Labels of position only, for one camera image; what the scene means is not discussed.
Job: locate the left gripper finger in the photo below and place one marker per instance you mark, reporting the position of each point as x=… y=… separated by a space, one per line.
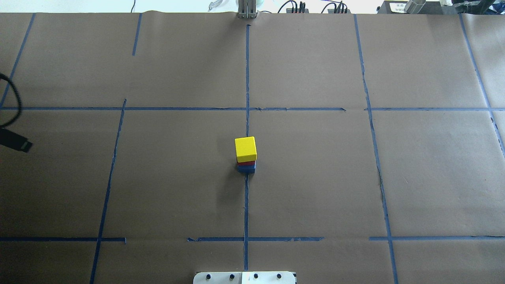
x=14 y=141

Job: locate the yellow wooden cube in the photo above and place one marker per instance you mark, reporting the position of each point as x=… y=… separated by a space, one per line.
x=245 y=149

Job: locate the blue wooden cube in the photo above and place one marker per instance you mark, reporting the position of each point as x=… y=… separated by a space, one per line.
x=251 y=168

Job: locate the red wooden cube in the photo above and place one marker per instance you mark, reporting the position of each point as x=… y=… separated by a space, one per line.
x=247 y=163

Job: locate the power strip with plugs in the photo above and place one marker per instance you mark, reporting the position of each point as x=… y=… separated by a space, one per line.
x=293 y=7

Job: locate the black box under cup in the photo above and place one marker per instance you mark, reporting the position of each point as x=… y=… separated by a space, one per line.
x=430 y=8

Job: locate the metal cup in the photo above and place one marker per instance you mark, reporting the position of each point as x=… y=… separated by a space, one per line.
x=414 y=6

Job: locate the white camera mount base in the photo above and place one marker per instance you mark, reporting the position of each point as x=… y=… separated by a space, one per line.
x=246 y=277

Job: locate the aluminium frame post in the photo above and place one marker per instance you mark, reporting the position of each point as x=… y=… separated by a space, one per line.
x=247 y=9

